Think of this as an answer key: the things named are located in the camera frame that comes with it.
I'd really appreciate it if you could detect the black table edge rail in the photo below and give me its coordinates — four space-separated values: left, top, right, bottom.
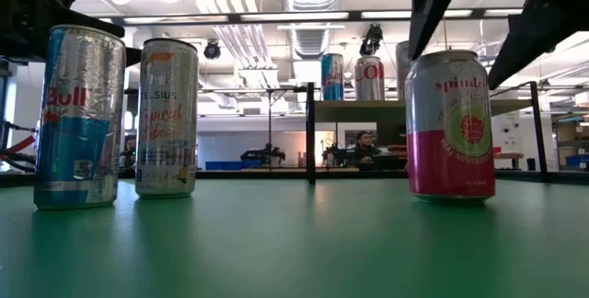
0 168 589 189

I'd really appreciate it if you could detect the black hanging camera device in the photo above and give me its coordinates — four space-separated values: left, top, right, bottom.
358 24 384 58

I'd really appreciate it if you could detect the black metal rig frame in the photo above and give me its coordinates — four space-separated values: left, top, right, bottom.
87 6 589 26

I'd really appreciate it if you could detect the red cable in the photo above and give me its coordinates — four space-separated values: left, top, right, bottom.
0 134 37 156

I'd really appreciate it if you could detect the pink grey Spindrift can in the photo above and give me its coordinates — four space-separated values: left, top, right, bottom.
404 49 497 205

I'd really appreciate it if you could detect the silver Diet Coke can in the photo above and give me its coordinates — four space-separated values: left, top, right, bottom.
353 55 387 102

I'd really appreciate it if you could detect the black ceiling camera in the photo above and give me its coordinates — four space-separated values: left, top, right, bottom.
203 40 222 61

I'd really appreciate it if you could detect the brown cardboard box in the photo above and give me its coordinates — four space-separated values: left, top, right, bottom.
556 122 589 143

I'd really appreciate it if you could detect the white LED light strip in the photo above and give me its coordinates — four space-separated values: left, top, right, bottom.
483 7 525 17
361 10 475 18
122 16 228 25
239 11 351 21

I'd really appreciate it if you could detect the black-framed wooden shelf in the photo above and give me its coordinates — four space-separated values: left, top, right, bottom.
305 80 549 186

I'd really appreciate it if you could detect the blue silver Red Bull can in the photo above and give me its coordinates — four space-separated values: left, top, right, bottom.
33 24 127 211
320 52 345 102

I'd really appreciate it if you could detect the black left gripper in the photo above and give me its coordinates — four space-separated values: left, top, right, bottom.
0 0 142 69

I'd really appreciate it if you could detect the white Celsius can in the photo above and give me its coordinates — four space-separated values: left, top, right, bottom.
134 38 201 200
394 40 411 102

